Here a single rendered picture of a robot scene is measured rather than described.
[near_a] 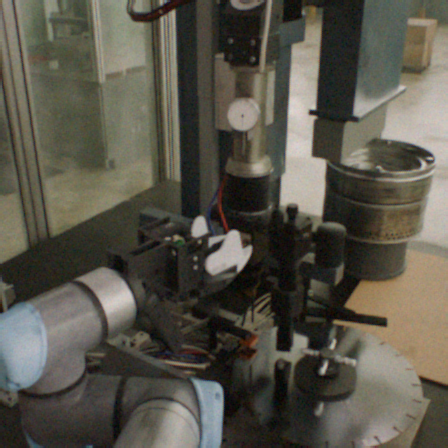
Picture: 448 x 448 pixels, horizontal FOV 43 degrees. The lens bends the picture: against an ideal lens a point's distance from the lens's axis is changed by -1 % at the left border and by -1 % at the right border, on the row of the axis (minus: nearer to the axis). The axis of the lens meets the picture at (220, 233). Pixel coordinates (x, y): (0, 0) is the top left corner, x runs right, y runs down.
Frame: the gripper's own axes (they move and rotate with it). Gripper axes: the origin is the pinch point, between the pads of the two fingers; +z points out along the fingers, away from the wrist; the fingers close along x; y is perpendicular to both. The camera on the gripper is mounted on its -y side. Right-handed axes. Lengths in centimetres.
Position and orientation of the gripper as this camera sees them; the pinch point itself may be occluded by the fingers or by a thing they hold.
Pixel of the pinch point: (232, 250)
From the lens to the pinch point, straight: 78.9
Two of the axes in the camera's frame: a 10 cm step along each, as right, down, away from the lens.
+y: 0.2, -8.9, -4.6
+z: 6.7, -3.3, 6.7
